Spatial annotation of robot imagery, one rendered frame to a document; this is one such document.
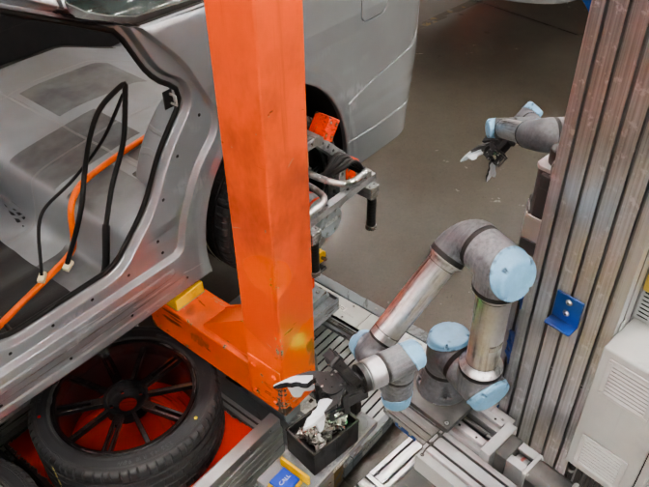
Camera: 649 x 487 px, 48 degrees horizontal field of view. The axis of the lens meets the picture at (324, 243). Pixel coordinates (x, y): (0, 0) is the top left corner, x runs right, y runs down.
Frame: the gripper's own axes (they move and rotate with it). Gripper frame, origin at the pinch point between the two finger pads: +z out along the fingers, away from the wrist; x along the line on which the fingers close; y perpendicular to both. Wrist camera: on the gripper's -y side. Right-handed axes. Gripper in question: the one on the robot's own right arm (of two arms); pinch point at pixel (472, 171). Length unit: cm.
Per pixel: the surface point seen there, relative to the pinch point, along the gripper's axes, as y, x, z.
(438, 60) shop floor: -279, 70, -3
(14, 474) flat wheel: 92, -98, 147
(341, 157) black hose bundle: 16, -54, 23
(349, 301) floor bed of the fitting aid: -20, 11, 89
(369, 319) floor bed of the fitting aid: -7, 18, 85
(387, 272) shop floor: -47, 31, 76
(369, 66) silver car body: -23, -55, -5
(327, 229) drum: 28, -44, 45
